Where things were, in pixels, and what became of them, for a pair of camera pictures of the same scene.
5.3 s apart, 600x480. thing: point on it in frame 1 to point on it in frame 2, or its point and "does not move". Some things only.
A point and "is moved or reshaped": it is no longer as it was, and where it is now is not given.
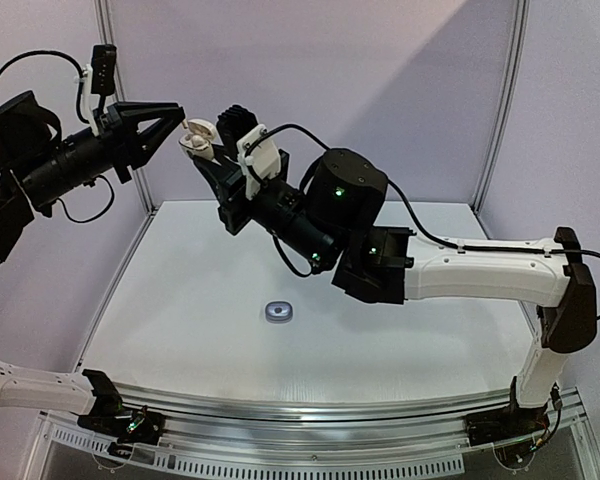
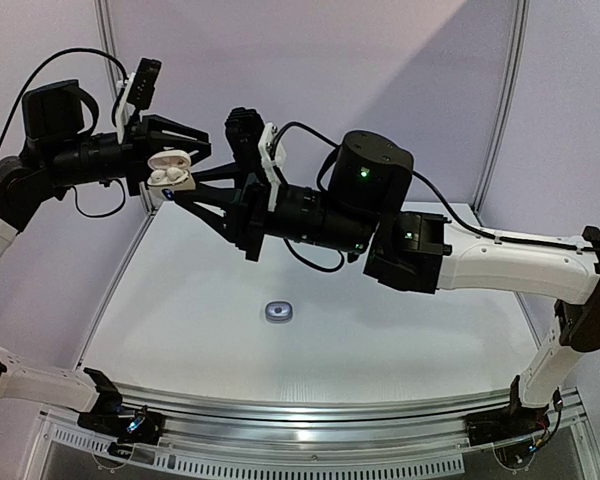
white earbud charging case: (199, 138) is moved or reshaped
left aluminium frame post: (119, 96) does not move
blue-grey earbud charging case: (279, 311) does not move
